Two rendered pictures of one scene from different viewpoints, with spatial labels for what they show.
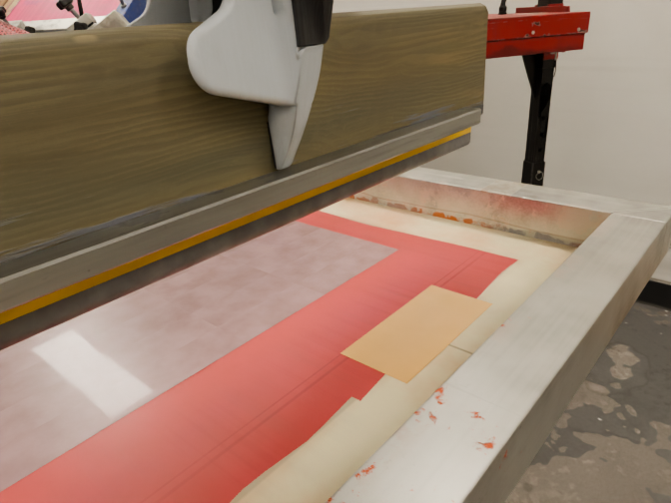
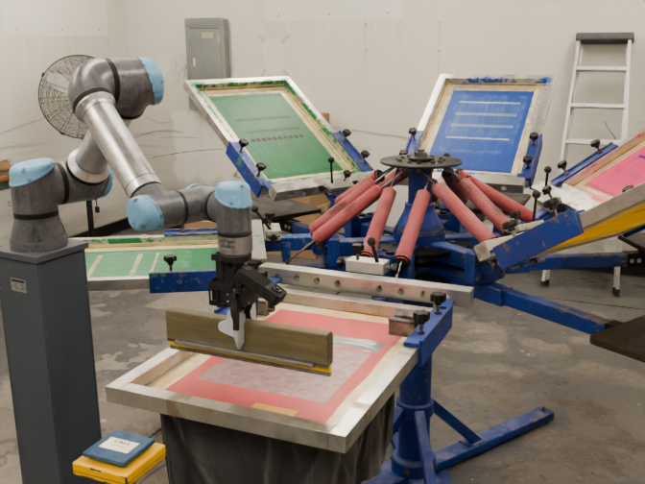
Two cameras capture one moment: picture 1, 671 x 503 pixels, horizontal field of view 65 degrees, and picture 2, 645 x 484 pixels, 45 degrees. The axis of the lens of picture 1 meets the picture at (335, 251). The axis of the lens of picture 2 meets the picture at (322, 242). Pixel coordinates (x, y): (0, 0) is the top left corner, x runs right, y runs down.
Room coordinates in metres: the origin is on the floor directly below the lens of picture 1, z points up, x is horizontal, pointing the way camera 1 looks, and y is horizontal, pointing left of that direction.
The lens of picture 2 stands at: (-0.09, -1.55, 1.74)
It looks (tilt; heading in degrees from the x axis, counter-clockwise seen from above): 15 degrees down; 72
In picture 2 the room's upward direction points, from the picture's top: 1 degrees counter-clockwise
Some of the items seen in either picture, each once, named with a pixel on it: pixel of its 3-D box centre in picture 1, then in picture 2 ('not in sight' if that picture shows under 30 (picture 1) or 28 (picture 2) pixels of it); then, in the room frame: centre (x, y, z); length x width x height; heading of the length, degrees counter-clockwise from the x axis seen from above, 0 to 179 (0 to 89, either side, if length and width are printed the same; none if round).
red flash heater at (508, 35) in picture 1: (448, 36); not in sight; (1.57, -0.35, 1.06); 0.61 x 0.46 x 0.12; 108
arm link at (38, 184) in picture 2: not in sight; (35, 184); (-0.17, 0.64, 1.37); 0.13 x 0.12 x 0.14; 25
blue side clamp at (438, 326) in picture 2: not in sight; (429, 332); (0.79, 0.21, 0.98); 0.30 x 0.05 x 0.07; 48
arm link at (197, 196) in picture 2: not in sight; (200, 204); (0.18, 0.13, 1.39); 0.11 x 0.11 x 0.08; 25
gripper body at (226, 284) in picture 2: not in sight; (233, 279); (0.23, 0.05, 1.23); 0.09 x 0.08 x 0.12; 138
